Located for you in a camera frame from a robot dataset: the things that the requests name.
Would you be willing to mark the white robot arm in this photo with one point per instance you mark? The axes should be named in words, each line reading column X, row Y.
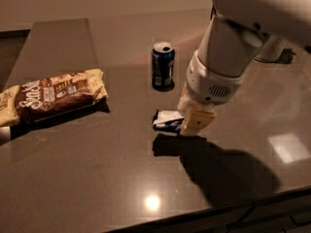
column 237, row 33

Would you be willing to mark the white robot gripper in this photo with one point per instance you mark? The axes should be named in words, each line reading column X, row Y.
column 207, row 84

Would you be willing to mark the brown yellow chip bag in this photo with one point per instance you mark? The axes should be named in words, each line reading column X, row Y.
column 34, row 101

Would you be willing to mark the blue soda can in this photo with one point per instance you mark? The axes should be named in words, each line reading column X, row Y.
column 163, row 56

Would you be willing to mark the blue white rxbar wrapper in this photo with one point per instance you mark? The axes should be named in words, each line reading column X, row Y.
column 167, row 121

